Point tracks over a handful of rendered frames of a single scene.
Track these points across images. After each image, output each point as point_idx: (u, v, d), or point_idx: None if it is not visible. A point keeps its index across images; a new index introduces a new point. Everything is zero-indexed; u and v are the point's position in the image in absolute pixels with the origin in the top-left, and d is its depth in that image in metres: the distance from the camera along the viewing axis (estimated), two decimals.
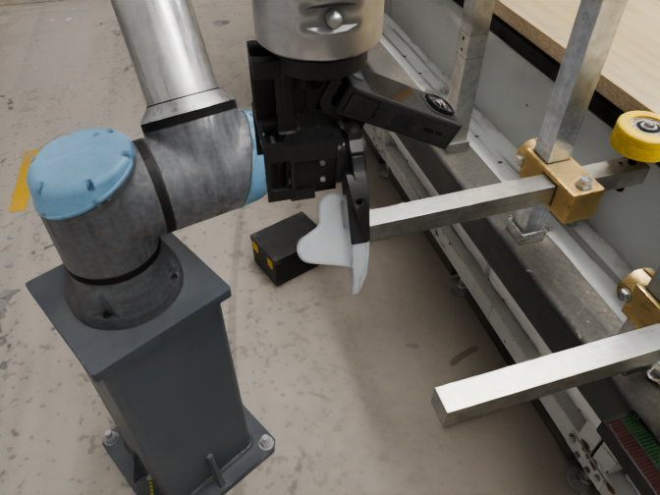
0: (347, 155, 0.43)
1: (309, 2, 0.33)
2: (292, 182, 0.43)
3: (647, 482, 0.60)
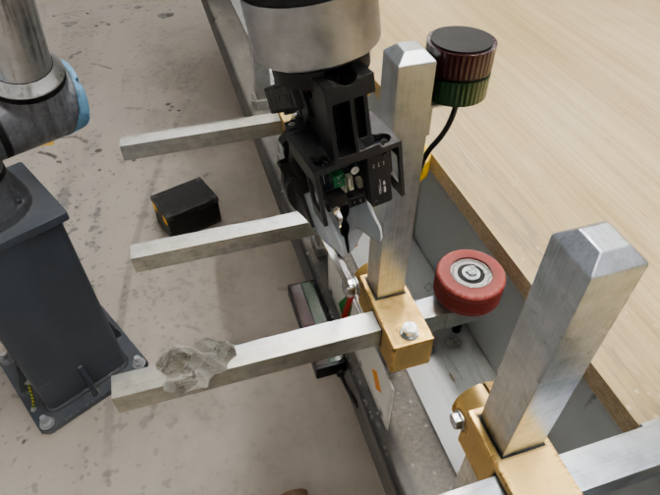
0: None
1: None
2: (392, 165, 0.44)
3: (300, 320, 0.84)
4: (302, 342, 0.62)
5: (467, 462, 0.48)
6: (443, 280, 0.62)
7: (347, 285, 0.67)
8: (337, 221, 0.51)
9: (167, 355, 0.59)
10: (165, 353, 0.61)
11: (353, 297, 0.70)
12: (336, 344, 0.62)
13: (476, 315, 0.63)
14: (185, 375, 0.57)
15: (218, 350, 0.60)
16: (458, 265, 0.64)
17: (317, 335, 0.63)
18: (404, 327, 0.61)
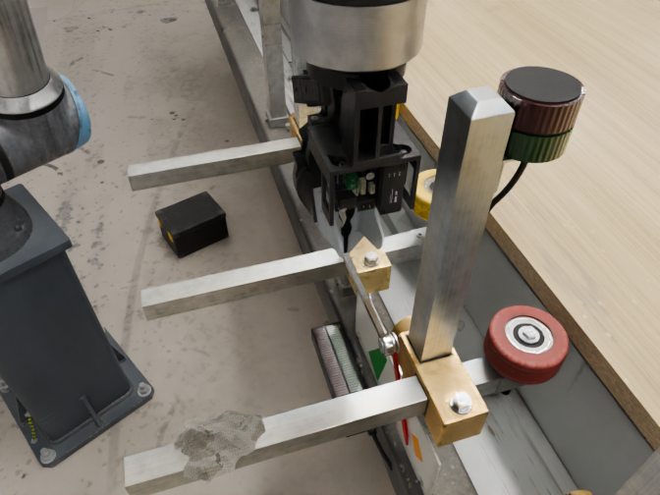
0: None
1: None
2: (406, 176, 0.44)
3: (326, 370, 0.77)
4: (340, 413, 0.55)
5: None
6: (498, 344, 0.55)
7: (380, 328, 0.61)
8: (340, 220, 0.51)
9: (187, 433, 0.52)
10: (185, 428, 0.53)
11: (393, 351, 0.61)
12: (377, 416, 0.55)
13: (535, 383, 0.55)
14: (208, 460, 0.50)
15: (245, 426, 0.52)
16: (513, 325, 0.57)
17: (356, 405, 0.55)
18: (456, 400, 0.53)
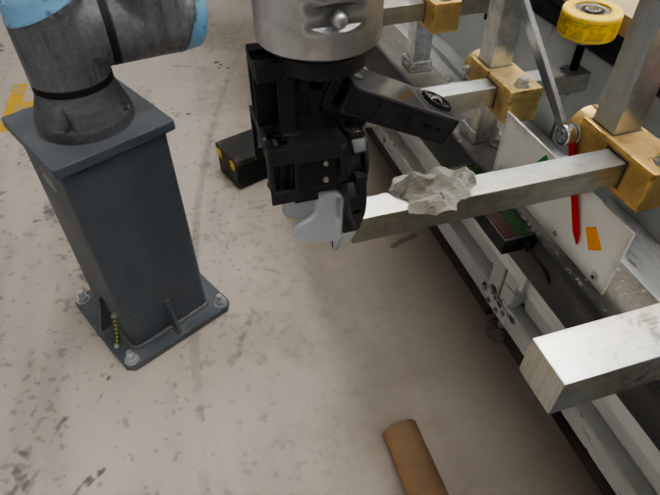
0: (350, 155, 0.43)
1: (314, 3, 0.33)
2: (296, 184, 0.43)
3: None
4: (544, 173, 0.56)
5: None
6: None
7: (563, 114, 0.62)
8: None
9: (406, 178, 0.52)
10: (397, 181, 0.54)
11: (575, 137, 0.62)
12: (579, 177, 0.56)
13: None
14: (435, 194, 0.51)
15: (460, 175, 0.53)
16: None
17: (558, 167, 0.56)
18: None
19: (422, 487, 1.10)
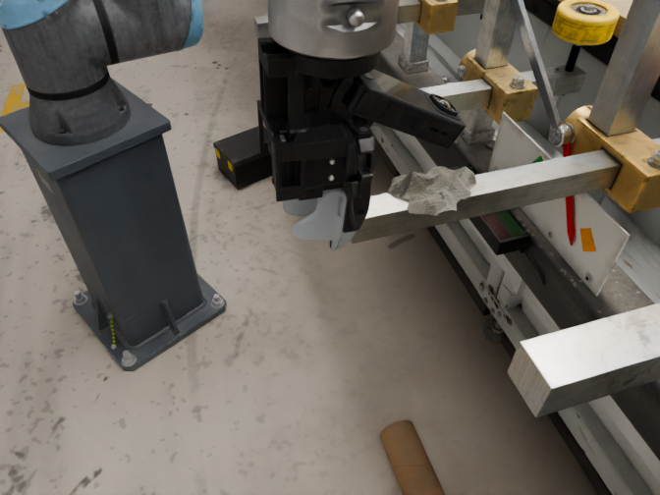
0: (357, 154, 0.43)
1: None
2: (301, 181, 0.43)
3: None
4: (544, 173, 0.56)
5: None
6: None
7: (557, 115, 0.62)
8: None
9: (406, 178, 0.52)
10: (397, 181, 0.54)
11: (569, 137, 0.62)
12: (579, 177, 0.56)
13: None
14: (435, 194, 0.51)
15: (460, 175, 0.53)
16: None
17: (558, 167, 0.56)
18: (657, 154, 0.54)
19: (419, 488, 1.10)
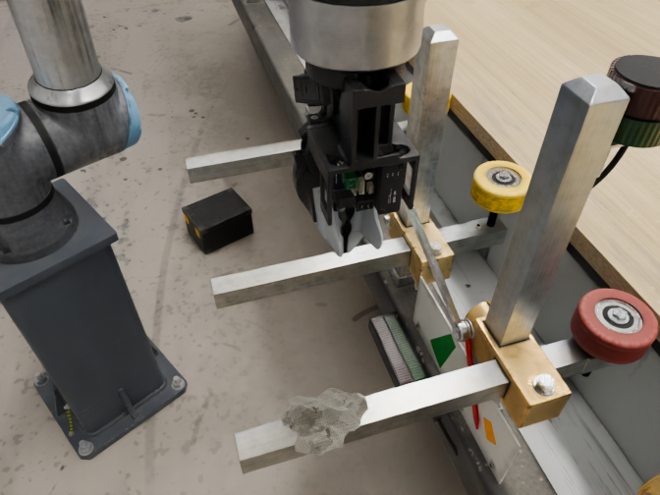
0: None
1: None
2: (405, 177, 0.44)
3: (388, 358, 0.78)
4: (437, 392, 0.57)
5: None
6: (590, 324, 0.57)
7: (456, 314, 0.63)
8: (340, 220, 0.51)
9: (296, 410, 0.53)
10: (290, 406, 0.55)
11: (467, 336, 0.63)
12: (472, 395, 0.57)
13: (626, 362, 0.57)
14: (320, 434, 0.52)
15: (350, 404, 0.54)
16: (601, 307, 0.59)
17: (452, 384, 0.57)
18: (540, 381, 0.55)
19: None
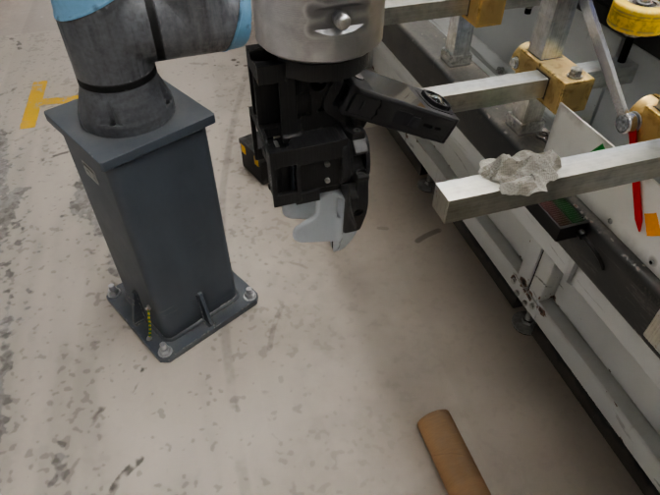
0: (351, 155, 0.43)
1: (317, 4, 0.33)
2: (298, 185, 0.43)
3: None
4: (625, 156, 0.57)
5: None
6: None
7: (624, 102, 0.64)
8: None
9: (496, 160, 0.54)
10: (484, 164, 0.56)
11: (636, 124, 0.64)
12: (658, 160, 0.58)
13: None
14: (527, 176, 0.53)
15: (547, 158, 0.55)
16: None
17: (636, 151, 0.58)
18: None
19: (461, 475, 1.12)
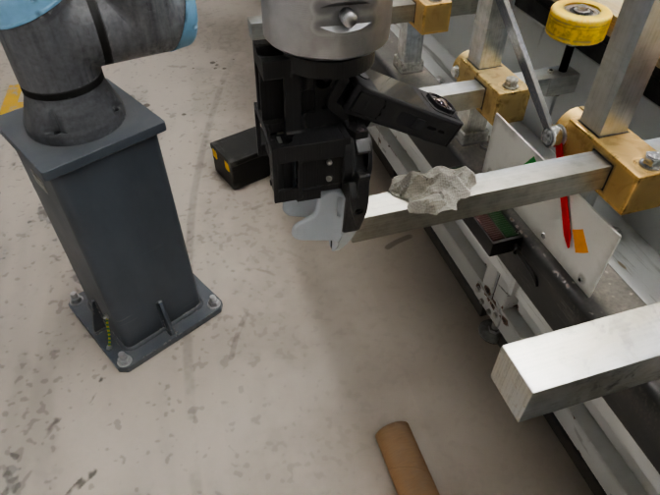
0: (354, 154, 0.43)
1: (325, 1, 0.33)
2: (299, 182, 0.43)
3: None
4: (544, 172, 0.56)
5: None
6: None
7: (548, 116, 0.62)
8: None
9: (406, 177, 0.52)
10: (397, 180, 0.54)
11: (561, 137, 0.62)
12: (579, 176, 0.56)
13: None
14: (435, 193, 0.51)
15: (460, 174, 0.53)
16: None
17: (558, 167, 0.56)
18: (648, 155, 0.54)
19: (414, 489, 1.10)
